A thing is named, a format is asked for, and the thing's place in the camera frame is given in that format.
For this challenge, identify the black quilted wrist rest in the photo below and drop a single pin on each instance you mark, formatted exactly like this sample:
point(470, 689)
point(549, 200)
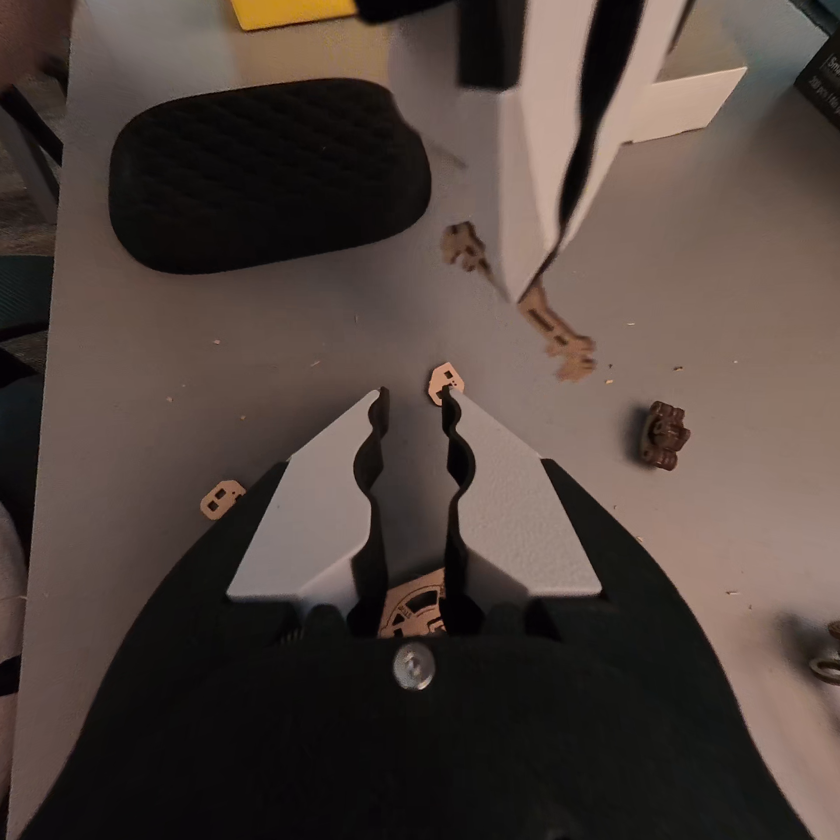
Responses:
point(262, 177)

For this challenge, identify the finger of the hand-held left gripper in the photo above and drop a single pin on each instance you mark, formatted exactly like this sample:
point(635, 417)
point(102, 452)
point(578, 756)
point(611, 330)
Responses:
point(535, 164)
point(646, 59)

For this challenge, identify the white cardboard box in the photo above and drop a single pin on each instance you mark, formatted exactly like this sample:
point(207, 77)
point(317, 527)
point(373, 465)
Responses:
point(695, 98)

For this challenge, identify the yellow plastic bin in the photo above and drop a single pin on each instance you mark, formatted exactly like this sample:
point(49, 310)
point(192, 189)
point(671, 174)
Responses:
point(289, 13)

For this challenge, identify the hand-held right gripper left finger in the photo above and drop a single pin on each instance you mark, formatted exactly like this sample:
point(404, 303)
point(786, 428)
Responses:
point(308, 525)

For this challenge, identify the small dark wooden block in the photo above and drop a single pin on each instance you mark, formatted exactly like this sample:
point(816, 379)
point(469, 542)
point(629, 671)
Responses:
point(664, 436)

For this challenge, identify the long wooden model part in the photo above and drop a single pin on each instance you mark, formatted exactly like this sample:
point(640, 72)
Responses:
point(551, 328)

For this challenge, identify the laser-cut wooden parts sheet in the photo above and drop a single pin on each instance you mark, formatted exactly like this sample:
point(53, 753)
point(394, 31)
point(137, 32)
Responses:
point(410, 610)

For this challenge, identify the small pale wooden plate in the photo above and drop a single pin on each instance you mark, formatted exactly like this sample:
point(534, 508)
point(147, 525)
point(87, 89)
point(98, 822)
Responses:
point(441, 380)
point(222, 500)

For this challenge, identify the black model kit box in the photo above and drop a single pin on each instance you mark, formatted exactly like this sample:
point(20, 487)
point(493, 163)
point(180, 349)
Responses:
point(820, 85)

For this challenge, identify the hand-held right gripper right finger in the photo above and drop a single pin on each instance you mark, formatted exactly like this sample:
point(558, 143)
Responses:
point(525, 525)

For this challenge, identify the wooden gear model assembly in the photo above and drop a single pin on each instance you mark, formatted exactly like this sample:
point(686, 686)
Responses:
point(828, 656)

